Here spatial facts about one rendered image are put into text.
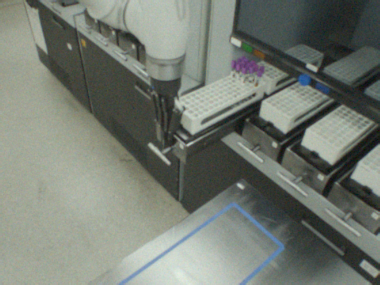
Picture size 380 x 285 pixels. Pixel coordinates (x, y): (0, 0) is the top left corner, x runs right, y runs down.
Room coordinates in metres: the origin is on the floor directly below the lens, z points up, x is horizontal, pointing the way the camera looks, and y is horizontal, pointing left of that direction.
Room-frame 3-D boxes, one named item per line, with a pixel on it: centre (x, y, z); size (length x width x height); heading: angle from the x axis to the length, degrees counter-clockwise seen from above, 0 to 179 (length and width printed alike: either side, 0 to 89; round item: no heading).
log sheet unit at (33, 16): (2.13, 1.09, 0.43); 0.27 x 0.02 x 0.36; 42
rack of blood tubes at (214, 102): (0.83, -0.08, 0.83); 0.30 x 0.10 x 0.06; 132
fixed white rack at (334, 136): (0.74, -0.44, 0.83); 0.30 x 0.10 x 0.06; 132
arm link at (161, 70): (0.69, 0.07, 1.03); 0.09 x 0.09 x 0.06
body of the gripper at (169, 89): (0.69, 0.07, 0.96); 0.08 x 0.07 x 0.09; 42
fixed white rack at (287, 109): (0.85, -0.34, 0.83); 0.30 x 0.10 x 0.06; 132
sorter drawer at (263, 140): (0.95, -0.44, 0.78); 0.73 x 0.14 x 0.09; 132
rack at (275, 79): (1.04, -0.31, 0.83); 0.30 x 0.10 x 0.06; 132
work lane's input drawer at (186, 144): (0.92, -0.18, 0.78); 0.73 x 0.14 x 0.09; 132
